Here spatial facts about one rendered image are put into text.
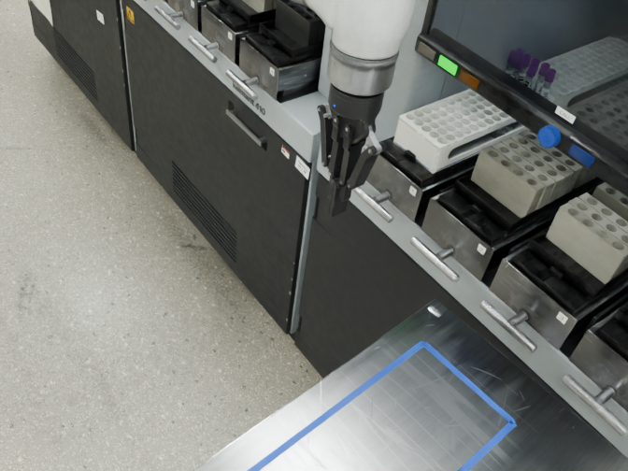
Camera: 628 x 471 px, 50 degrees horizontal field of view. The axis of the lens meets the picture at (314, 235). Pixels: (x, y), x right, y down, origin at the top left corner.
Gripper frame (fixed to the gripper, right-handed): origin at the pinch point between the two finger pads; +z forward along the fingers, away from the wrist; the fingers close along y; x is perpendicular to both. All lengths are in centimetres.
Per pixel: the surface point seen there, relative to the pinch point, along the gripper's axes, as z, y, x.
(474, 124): -6.7, -3.2, -25.3
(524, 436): -1.7, -44.7, 9.2
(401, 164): -1.6, -0.7, -12.3
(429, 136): -6.6, -1.9, -16.1
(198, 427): 80, 17, 16
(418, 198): 1.2, -6.3, -11.7
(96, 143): 79, 130, -10
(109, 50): 37, 116, -13
